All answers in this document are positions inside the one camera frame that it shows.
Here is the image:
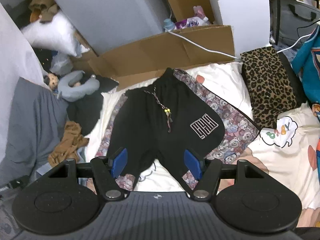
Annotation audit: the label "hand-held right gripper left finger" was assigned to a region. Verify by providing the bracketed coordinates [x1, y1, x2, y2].
[37, 148, 128, 201]

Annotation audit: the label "blue patterned blanket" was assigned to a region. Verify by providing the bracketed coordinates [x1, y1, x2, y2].
[291, 27, 320, 123]

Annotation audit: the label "black cable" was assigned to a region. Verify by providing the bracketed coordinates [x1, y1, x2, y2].
[296, 20, 320, 39]

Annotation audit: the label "black bear-print shorts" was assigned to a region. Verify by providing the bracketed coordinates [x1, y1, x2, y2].
[96, 67, 260, 191]

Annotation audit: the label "black folded cloth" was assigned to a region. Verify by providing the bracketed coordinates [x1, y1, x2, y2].
[277, 52, 307, 108]

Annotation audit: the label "flat cardboard sheet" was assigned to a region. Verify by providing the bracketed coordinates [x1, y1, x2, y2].
[72, 25, 235, 92]

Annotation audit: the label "person's grey patterned pants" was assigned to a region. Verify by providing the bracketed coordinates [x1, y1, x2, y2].
[0, 187, 23, 233]

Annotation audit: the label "white pillow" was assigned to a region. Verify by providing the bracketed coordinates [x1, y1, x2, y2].
[21, 11, 83, 57]

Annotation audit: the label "cream bear-print bed sheet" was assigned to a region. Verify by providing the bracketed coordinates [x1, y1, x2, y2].
[82, 61, 320, 228]

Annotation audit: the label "grey bag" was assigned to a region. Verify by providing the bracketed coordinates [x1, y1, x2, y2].
[271, 0, 320, 46]

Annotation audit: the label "small doll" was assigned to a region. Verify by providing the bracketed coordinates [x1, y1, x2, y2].
[45, 72, 60, 89]

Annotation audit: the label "leopard print cloth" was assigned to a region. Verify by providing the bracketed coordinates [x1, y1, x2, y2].
[240, 46, 298, 128]

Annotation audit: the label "clear plastic bag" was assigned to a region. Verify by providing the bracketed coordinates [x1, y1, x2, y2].
[50, 54, 73, 75]

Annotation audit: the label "grey neck pillow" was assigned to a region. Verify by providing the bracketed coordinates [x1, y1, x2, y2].
[57, 70, 100, 102]

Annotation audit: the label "white curtain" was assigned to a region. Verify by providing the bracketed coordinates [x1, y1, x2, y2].
[0, 2, 48, 165]

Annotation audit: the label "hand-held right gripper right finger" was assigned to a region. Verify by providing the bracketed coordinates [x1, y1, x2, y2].
[184, 149, 275, 201]

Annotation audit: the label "white cable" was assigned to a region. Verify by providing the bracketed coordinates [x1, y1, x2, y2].
[167, 27, 320, 61]

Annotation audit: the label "purple detergent bag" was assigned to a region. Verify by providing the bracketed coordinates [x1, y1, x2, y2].
[175, 16, 210, 30]

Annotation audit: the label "tan crumpled garment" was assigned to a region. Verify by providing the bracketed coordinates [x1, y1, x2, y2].
[47, 121, 89, 167]

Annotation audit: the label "olive brown garment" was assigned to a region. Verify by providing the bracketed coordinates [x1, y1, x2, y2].
[30, 0, 60, 23]

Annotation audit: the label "grey cloth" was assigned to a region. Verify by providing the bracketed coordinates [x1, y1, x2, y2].
[0, 77, 69, 185]

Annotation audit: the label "pink bag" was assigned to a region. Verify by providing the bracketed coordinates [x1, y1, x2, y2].
[194, 5, 208, 19]

